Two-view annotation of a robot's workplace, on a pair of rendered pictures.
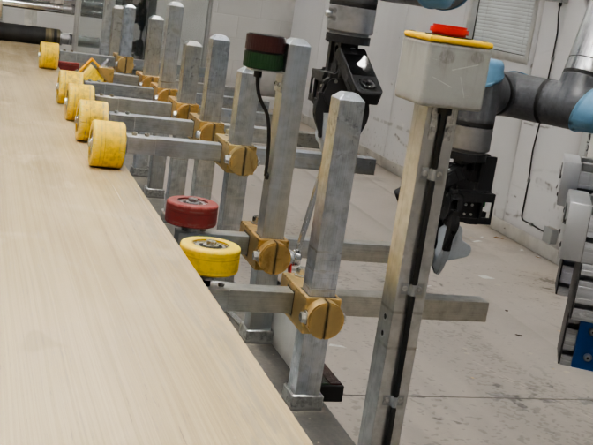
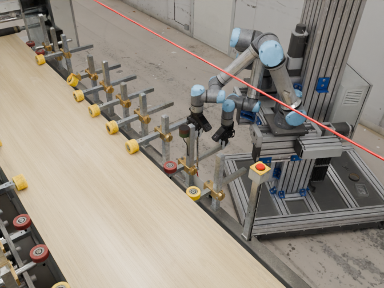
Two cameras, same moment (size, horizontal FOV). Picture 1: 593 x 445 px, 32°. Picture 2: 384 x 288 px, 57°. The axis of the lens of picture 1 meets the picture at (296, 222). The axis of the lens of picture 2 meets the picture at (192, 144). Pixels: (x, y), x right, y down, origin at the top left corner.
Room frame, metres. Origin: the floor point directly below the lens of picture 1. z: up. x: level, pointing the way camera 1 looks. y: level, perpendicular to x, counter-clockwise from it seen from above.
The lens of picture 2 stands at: (0.05, 0.63, 2.33)
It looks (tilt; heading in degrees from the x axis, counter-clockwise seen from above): 39 degrees down; 338
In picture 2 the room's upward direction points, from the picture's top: 2 degrees clockwise
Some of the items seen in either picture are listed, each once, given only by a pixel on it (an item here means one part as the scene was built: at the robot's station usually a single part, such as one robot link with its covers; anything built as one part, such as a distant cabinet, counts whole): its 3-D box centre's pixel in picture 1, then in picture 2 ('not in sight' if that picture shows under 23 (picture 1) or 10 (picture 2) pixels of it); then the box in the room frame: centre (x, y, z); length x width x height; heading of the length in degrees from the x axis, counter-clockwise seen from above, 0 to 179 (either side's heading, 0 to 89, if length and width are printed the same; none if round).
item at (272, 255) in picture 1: (262, 246); (187, 166); (1.58, 0.05, 0.85); 0.13 x 0.06 x 0.05; 19
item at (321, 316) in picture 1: (310, 305); (214, 190); (1.35, -0.04, 0.84); 0.13 x 0.06 x 0.05; 19
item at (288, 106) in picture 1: (275, 195); (190, 157); (1.56, 0.04, 0.93); 0.03 x 0.03 x 0.48; 19
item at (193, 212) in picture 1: (189, 234); (170, 171); (1.56, 0.16, 0.85); 0.08 x 0.08 x 0.11
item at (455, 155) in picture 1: (463, 186); (226, 130); (1.71, -0.27, 0.97); 0.09 x 0.08 x 0.12; 109
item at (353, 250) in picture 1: (308, 248); (195, 159); (1.62, -0.02, 0.84); 0.43 x 0.03 x 0.04; 109
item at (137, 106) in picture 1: (191, 110); (124, 98); (2.32, 0.27, 0.95); 0.50 x 0.04 x 0.04; 109
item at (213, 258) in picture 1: (206, 282); (192, 198); (1.32, 0.11, 0.85); 0.08 x 0.08 x 0.11
